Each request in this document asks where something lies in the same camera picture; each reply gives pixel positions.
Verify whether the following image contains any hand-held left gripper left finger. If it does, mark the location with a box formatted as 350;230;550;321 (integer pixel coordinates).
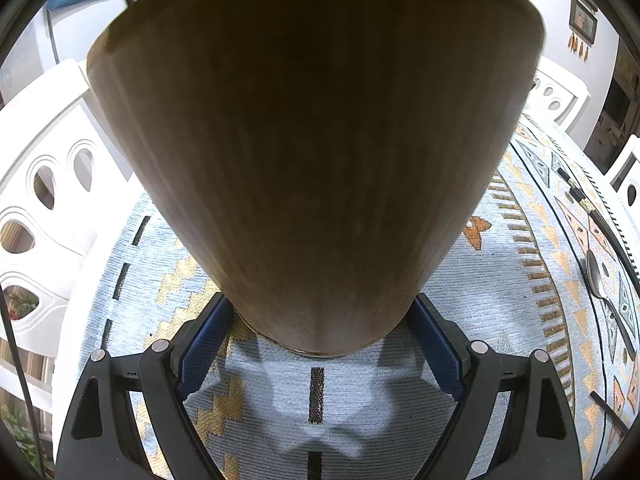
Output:
54;292;236;480

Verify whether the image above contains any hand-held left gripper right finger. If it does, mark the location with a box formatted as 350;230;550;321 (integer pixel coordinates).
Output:
409;292;583;480

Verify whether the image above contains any metal spoon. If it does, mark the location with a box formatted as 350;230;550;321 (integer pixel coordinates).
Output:
586;247;638;361

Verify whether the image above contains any wooden utensil cup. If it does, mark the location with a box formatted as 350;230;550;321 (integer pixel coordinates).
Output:
86;0;546;358

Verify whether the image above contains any blue patterned table runner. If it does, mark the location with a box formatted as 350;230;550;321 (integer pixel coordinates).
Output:
82;112;640;480

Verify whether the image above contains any green potted plant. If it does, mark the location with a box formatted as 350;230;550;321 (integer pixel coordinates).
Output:
5;294;41;322

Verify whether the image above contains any white dining chair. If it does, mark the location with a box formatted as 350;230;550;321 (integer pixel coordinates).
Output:
522;56;591;133
0;58;136;396
605;135;640;206

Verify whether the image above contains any small framed picture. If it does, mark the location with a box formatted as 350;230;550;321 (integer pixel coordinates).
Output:
570;0;598;43

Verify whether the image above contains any black cable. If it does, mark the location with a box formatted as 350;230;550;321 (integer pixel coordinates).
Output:
0;287;43;466

